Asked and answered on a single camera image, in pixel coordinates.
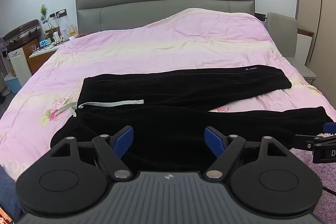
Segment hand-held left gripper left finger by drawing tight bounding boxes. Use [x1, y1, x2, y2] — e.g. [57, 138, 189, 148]
[50, 126, 134, 180]

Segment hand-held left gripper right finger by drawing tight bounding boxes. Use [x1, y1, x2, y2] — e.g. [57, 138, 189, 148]
[204, 126, 290, 180]

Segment black pants with white drawstring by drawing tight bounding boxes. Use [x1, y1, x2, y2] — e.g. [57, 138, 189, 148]
[50, 65, 335, 172]

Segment pink floral blanket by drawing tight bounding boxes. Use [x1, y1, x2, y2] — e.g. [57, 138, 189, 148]
[0, 7, 332, 184]

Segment grey upholstered chair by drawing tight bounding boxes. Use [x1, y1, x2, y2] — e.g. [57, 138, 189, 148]
[266, 12, 316, 81]

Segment beige wardrobe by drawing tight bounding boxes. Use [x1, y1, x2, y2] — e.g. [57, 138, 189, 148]
[296, 0, 336, 99]

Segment white top nightstand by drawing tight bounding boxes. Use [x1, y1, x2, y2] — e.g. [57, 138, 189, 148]
[28, 40, 69, 59]

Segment wooden cabinet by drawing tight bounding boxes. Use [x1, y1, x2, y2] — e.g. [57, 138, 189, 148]
[22, 39, 40, 75]

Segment light blue bin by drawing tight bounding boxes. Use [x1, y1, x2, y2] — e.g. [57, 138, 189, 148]
[4, 74, 22, 95]

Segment blue cloth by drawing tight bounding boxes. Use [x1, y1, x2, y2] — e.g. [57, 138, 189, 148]
[0, 164, 24, 217]

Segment grey padded headboard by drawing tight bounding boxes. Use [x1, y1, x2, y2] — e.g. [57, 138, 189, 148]
[75, 0, 256, 37]

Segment dark brown suitcase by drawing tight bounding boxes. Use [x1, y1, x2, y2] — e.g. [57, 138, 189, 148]
[3, 20, 42, 52]

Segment small green potted plant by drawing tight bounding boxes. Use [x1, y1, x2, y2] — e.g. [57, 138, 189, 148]
[39, 4, 49, 24]

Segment black wall outlet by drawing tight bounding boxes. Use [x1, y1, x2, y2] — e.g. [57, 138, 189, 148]
[49, 9, 67, 19]

